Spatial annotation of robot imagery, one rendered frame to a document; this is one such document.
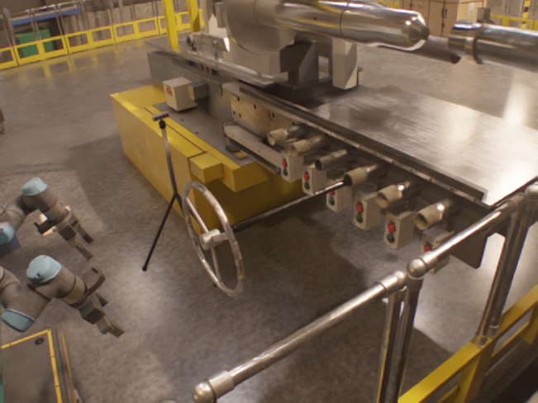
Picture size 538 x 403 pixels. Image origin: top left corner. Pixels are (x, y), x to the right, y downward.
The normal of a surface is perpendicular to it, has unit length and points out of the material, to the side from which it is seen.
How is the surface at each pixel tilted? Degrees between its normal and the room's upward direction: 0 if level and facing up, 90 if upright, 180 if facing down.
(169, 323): 0
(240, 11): 90
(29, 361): 0
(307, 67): 90
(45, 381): 0
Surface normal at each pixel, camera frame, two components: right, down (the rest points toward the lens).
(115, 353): -0.07, -0.85
